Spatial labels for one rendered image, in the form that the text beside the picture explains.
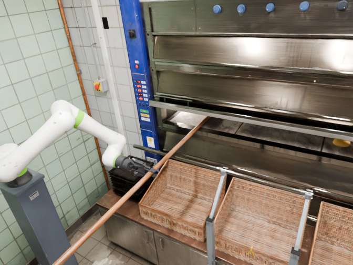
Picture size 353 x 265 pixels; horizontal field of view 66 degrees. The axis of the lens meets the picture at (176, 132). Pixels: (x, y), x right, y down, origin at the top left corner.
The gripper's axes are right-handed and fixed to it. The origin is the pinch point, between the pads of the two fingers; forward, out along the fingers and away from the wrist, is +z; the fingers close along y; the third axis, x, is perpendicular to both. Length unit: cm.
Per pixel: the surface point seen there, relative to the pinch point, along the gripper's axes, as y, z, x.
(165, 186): 58, -27, -46
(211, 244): 44, 40, 0
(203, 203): 60, 12, -44
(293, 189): 2, 79, -23
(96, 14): -84, -80, -58
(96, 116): 9, -112, -59
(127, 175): 36, -48, -24
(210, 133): 2, 13, -60
